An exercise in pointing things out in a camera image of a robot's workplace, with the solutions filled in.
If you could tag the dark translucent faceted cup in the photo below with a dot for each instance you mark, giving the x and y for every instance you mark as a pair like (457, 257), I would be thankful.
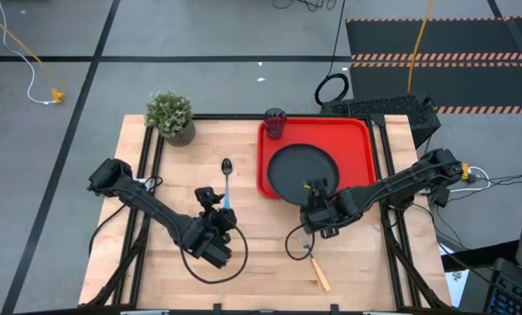
(275, 122)

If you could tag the red plastic tray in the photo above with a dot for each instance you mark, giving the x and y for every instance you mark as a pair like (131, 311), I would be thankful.
(353, 140)

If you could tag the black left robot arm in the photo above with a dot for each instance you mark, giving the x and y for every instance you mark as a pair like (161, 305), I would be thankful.
(147, 203)

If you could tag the black orange-striped floor mat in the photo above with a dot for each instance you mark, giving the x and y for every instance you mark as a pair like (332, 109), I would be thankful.
(383, 83)

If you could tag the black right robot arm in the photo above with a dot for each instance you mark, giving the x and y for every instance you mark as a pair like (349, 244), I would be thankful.
(397, 181)

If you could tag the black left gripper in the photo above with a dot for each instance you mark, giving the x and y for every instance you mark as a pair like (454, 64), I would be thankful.
(221, 221)

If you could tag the white paper sheet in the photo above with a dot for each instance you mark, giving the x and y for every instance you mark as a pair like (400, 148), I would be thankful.
(456, 284)

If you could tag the black aluminium table frame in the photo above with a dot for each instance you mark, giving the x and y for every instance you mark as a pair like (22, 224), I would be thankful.
(226, 116)

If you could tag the black keyboard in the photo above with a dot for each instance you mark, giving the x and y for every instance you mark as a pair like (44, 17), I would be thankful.
(515, 297)

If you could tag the yellow arm base connector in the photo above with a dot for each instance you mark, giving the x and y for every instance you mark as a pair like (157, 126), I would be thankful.
(465, 171)

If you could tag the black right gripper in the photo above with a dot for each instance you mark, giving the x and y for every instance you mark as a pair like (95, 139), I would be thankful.
(318, 216)

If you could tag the potted plant striped pot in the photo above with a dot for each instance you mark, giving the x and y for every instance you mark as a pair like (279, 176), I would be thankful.
(169, 114)

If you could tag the black round plate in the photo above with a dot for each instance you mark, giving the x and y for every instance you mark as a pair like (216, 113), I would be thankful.
(300, 170)

